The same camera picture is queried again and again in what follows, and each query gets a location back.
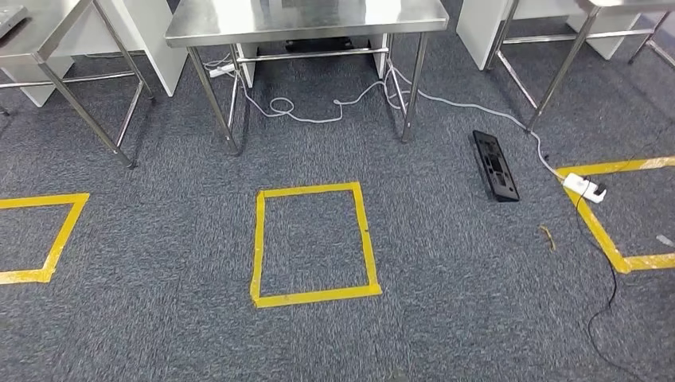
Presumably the black plastic plate part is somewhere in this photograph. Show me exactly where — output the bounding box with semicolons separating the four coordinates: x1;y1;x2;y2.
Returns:
470;130;521;204

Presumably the stainless steel workbench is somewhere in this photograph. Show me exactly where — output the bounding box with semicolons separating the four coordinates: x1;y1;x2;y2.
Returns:
164;0;451;157

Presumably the yellow floor tape square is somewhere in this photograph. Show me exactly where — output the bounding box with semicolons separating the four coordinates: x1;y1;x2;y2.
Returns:
556;155;675;275
249;181;384;310

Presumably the white cabinet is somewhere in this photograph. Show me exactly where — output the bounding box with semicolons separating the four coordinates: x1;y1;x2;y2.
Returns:
455;0;642;71

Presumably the stainless steel table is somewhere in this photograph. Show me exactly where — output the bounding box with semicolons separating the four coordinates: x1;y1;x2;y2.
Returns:
484;0;675;134
0;0;157;170

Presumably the white floor cable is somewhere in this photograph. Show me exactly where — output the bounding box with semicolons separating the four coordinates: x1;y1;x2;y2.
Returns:
202;53;568;181

